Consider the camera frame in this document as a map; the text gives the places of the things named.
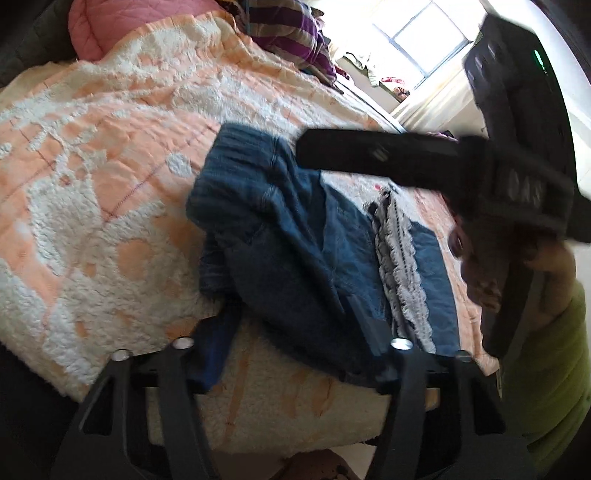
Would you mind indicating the person's right hand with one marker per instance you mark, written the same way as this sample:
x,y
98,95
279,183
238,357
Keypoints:
x,y
554,272

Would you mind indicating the clothes on windowsill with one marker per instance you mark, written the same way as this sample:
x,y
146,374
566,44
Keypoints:
x,y
369,69

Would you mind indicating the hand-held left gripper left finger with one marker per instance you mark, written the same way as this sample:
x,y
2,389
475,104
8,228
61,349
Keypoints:
x,y
212,353

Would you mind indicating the pink quilted pillow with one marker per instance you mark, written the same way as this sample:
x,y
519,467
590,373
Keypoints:
x,y
101,27

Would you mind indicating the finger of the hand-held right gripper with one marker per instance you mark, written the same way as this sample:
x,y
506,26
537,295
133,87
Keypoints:
x,y
369,154

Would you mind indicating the window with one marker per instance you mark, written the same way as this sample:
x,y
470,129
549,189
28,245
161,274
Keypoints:
x,y
425,37

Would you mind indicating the grey quilted headboard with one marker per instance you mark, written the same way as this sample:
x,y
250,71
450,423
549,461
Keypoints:
x,y
27,41

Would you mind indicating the peach and white blanket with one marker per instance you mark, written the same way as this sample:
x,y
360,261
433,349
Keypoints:
x,y
92,184

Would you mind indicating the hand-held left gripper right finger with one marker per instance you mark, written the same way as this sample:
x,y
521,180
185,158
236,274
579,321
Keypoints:
x,y
371,330

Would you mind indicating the purple striped blanket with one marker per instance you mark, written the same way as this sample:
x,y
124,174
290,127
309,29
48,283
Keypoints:
x,y
295,41

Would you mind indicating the blue pants with lace trim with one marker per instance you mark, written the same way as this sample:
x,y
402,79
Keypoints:
x,y
295,249

